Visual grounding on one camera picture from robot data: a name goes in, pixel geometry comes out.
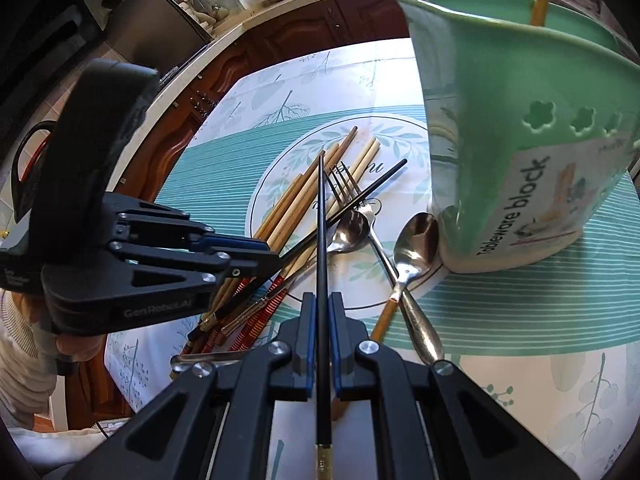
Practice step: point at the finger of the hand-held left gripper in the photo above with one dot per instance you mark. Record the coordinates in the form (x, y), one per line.
(250, 265)
(235, 246)

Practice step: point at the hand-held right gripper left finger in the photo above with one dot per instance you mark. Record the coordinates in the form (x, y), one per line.
(310, 345)

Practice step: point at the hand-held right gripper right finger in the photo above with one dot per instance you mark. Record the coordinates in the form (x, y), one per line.
(337, 345)

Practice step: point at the pile of wooden chopsticks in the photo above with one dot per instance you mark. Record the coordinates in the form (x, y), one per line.
(285, 205)

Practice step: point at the black chopstick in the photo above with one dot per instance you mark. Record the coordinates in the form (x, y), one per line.
(322, 260)
(380, 180)

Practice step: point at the green utensil holder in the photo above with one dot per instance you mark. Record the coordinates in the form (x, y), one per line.
(500, 110)

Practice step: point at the person's left hand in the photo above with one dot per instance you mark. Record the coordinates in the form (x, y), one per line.
(80, 347)

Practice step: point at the printed teal white tablecloth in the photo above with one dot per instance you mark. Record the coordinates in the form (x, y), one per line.
(225, 170)

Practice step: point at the silver fork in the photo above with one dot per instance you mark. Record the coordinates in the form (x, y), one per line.
(385, 260)

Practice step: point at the stainless steel appliance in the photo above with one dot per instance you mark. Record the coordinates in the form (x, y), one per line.
(150, 25)

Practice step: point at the white kitchen counter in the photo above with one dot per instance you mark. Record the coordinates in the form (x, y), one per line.
(235, 30)

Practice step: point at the person's grey clothing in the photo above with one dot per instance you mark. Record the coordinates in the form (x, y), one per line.
(40, 452)

